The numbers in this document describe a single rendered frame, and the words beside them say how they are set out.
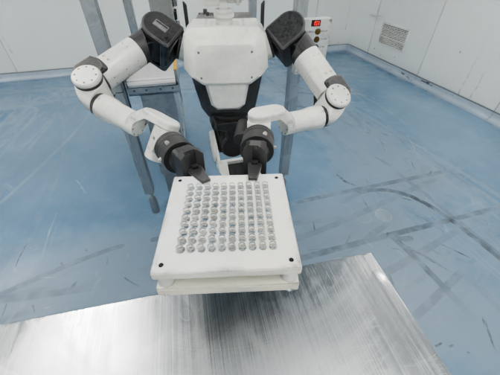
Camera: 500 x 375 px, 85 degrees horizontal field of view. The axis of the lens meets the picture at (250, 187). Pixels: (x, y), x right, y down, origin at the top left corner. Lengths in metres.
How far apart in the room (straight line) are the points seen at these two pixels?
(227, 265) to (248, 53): 0.68
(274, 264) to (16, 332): 0.54
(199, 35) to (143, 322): 0.78
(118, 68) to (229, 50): 0.33
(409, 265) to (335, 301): 1.38
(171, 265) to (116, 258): 1.50
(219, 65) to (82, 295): 1.47
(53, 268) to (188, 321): 1.56
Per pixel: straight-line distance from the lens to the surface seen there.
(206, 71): 0.96
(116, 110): 0.86
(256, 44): 0.95
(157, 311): 0.66
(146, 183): 1.95
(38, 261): 2.21
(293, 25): 1.01
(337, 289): 0.68
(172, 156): 0.69
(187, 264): 0.48
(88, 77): 0.91
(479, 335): 1.95
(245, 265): 0.46
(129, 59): 0.98
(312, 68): 0.97
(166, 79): 1.68
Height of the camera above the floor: 1.47
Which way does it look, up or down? 41 degrees down
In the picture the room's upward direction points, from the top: straight up
